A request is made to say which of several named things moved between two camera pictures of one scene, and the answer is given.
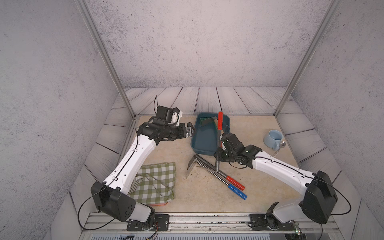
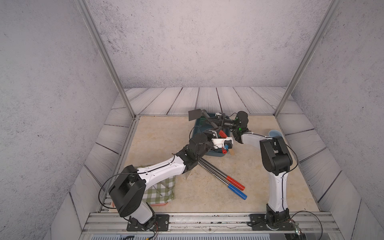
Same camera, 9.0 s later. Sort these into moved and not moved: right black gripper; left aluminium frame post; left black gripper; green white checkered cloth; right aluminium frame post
Moved: left black gripper; right black gripper
Not moved: left aluminium frame post; right aluminium frame post; green white checkered cloth
